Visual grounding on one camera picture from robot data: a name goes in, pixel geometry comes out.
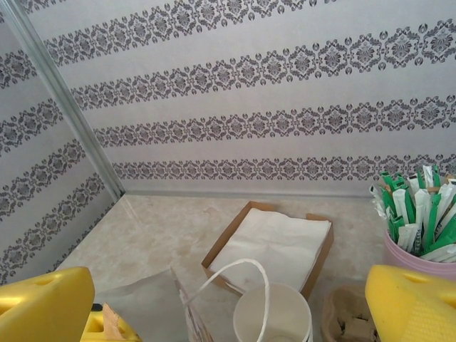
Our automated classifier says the green white stirrer packet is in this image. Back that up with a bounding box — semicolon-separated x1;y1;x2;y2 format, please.
368;184;392;224
409;174;434;250
437;176;456;250
379;170;408;232
423;164;445;214

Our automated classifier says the white paper carrier bag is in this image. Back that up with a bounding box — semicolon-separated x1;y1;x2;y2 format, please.
95;259;269;342

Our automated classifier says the stack of paper cups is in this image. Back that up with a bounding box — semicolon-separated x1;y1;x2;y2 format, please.
233;283;314;342

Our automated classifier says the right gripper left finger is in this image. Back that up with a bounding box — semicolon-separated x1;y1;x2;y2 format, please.
0;266;143;342

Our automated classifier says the stack of brown cup carriers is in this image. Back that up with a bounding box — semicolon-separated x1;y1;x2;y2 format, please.
320;284;379;342

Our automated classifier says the back aluminium frame rail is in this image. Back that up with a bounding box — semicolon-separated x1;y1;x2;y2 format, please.
120;187;377;201

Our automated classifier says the white napkin stack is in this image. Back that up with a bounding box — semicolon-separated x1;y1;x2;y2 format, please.
209;207;331;294

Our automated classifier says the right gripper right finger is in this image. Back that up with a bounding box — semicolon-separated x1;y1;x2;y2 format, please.
366;264;456;342

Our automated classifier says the pink holder cup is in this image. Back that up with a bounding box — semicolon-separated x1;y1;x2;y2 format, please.
383;227;456;282

